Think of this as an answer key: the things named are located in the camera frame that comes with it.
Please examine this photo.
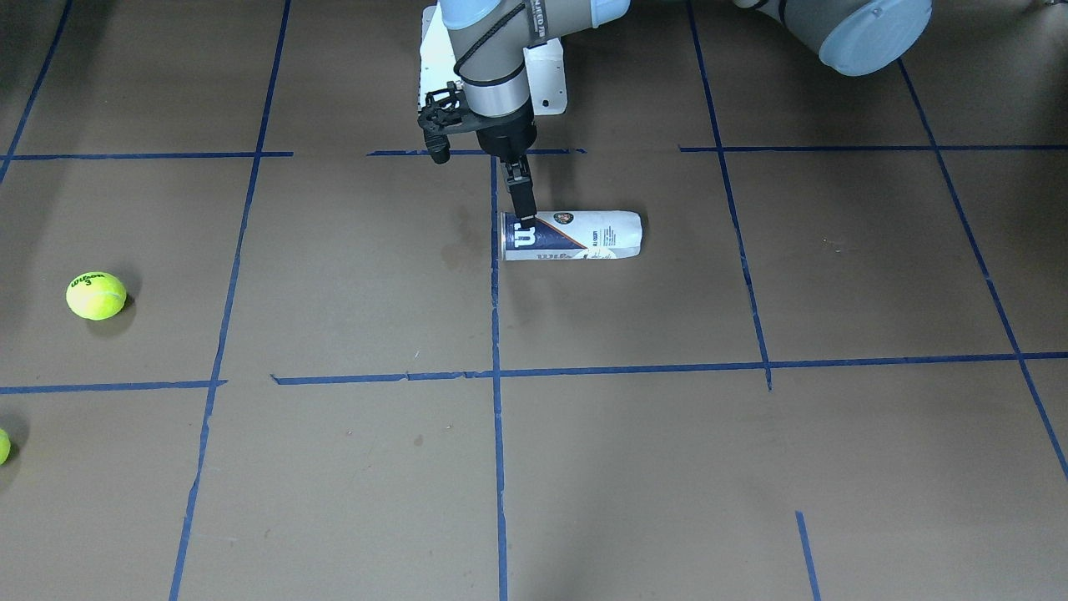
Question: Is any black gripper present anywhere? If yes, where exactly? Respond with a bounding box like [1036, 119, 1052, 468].
[476, 115, 537, 227]

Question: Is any Wilson tennis ball can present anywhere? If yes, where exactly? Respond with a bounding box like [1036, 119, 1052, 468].
[497, 210, 643, 260]

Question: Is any yellow Wilson tennis ball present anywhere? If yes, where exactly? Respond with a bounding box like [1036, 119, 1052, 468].
[65, 271, 128, 321]

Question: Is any yellow Roland Garros tennis ball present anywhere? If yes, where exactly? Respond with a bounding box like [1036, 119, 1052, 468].
[0, 427, 13, 465]

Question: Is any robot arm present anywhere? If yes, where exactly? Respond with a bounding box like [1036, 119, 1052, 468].
[417, 1, 935, 230]

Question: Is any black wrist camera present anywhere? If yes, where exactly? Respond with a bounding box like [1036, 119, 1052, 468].
[417, 81, 468, 164]

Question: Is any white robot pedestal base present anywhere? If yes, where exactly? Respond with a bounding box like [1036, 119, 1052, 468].
[417, 4, 568, 115]

